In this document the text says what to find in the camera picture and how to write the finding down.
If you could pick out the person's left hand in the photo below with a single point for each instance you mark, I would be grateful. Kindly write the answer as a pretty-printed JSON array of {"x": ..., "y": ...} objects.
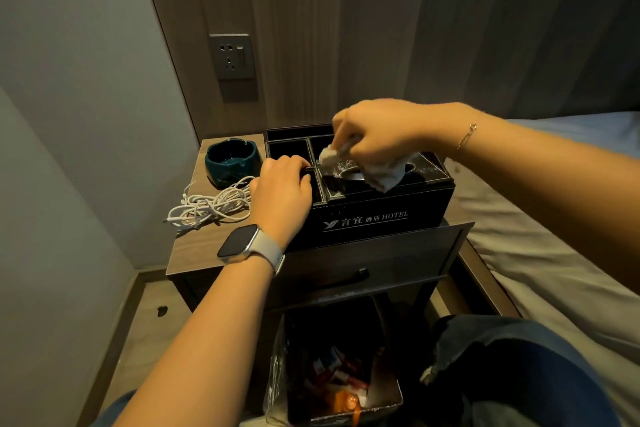
[{"x": 280, "y": 201}]

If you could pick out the person's right hand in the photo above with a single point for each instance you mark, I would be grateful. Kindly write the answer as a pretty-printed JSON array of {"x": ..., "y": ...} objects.
[{"x": 395, "y": 129}]

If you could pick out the person's left fingers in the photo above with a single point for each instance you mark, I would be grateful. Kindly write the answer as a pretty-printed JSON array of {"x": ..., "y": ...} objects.
[{"x": 285, "y": 165}]

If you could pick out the person's right fingers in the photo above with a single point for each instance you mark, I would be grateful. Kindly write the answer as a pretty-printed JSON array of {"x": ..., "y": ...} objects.
[{"x": 350, "y": 129}]

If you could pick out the white cloth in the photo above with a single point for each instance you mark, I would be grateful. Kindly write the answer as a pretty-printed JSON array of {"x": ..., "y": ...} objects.
[{"x": 385, "y": 179}]

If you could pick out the black leather organizer box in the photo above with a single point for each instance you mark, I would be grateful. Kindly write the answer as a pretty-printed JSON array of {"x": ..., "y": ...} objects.
[{"x": 370, "y": 216}]

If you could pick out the person's right forearm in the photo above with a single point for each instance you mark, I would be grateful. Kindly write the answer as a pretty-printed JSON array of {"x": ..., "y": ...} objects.
[{"x": 540, "y": 181}]

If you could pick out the person's left forearm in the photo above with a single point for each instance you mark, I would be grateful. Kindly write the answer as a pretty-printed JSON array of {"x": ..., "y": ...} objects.
[{"x": 205, "y": 341}]

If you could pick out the dark green ceramic ashtray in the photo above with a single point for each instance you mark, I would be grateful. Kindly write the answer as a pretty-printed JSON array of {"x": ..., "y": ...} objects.
[{"x": 230, "y": 161}]

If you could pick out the smartwatch with white band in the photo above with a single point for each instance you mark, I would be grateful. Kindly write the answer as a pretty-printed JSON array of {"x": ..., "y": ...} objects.
[{"x": 240, "y": 244}]

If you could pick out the brown wooden nightstand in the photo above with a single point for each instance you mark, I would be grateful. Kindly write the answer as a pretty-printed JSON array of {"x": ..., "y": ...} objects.
[{"x": 400, "y": 251}]

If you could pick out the black trash bin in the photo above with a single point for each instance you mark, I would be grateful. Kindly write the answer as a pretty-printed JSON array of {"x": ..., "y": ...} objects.
[{"x": 310, "y": 341}]

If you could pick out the small dark floor scrap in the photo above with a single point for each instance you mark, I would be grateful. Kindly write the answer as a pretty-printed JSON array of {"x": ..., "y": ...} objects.
[{"x": 162, "y": 311}]

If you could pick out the pile of colourful wrappers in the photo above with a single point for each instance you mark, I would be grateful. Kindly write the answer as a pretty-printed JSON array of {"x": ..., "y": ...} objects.
[{"x": 337, "y": 376}]

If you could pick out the clear plastic bin liner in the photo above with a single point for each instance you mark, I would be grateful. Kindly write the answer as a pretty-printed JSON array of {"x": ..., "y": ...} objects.
[{"x": 275, "y": 386}]

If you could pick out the bed with white sheet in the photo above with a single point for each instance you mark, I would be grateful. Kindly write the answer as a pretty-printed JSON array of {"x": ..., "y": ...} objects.
[{"x": 550, "y": 281}]

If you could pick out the grey wall socket with switch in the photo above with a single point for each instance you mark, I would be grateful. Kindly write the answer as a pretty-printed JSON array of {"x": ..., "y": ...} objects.
[{"x": 232, "y": 57}]

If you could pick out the wooden bed frame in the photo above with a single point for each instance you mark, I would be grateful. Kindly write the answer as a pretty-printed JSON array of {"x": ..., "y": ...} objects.
[{"x": 480, "y": 281}]

